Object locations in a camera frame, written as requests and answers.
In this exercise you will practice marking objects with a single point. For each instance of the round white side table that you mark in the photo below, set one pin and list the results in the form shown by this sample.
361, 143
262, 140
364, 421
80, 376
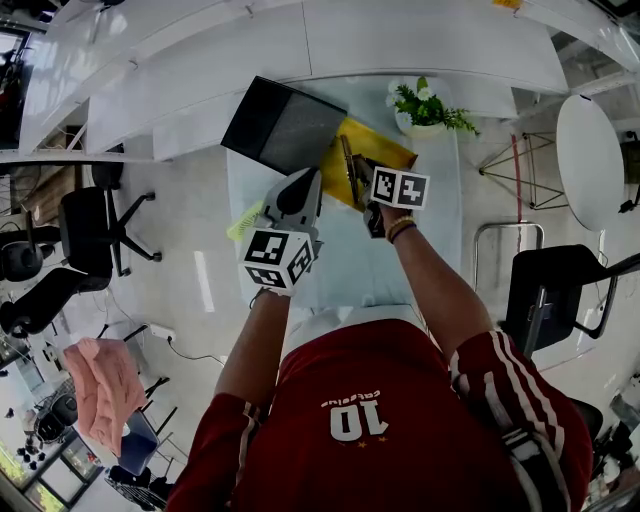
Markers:
590, 161

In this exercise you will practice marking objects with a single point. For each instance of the person's left forearm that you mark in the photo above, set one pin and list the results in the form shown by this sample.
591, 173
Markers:
252, 345

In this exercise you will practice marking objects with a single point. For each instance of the white power strip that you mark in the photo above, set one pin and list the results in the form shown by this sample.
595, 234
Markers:
162, 332

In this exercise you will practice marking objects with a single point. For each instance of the black round stool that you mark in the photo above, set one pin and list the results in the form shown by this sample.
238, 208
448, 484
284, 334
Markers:
21, 257

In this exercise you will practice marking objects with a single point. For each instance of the yellow mat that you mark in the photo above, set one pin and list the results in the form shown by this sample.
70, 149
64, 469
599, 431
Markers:
377, 150

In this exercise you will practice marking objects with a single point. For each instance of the small brown metal tool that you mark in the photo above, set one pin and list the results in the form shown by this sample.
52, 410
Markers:
351, 170

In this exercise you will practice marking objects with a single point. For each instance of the yellow-green comb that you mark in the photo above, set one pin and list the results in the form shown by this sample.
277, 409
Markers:
244, 226

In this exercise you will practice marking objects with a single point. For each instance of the black wrist band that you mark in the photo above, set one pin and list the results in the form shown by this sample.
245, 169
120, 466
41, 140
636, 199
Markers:
258, 297

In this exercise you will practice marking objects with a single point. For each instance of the chrome tube chair frame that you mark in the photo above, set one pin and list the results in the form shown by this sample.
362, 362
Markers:
505, 240

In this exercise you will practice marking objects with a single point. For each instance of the long white counter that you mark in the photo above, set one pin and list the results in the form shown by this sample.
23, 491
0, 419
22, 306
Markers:
300, 65

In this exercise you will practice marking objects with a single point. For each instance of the green plant in white pot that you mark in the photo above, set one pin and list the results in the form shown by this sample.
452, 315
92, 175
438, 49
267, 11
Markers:
425, 111

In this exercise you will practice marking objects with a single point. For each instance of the black rectangular container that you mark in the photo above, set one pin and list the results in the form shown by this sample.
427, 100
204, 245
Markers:
283, 126

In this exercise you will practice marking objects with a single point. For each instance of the red striped shirt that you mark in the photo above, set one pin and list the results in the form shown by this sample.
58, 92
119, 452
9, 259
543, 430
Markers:
380, 425

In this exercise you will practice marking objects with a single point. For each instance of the black swivel office chair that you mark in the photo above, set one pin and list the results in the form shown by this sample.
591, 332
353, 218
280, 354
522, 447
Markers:
97, 230

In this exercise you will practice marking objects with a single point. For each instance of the pink cloth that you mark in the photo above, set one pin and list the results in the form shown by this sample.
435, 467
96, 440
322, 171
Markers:
105, 395

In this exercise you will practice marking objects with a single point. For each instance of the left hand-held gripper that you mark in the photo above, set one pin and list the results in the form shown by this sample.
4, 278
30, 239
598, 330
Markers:
292, 220

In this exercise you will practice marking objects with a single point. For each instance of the black reclined office chair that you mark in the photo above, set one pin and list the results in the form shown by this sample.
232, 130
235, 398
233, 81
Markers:
47, 300

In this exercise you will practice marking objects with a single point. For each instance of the black chair with metal frame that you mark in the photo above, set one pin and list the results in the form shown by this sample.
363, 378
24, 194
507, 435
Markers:
555, 295

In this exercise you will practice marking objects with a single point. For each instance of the blue chair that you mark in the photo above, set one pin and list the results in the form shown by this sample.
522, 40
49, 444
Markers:
138, 443

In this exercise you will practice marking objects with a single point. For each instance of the person's right forearm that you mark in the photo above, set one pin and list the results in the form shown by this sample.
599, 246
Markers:
440, 285

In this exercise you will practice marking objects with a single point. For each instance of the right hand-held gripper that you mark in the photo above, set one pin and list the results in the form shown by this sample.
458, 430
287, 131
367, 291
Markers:
400, 189

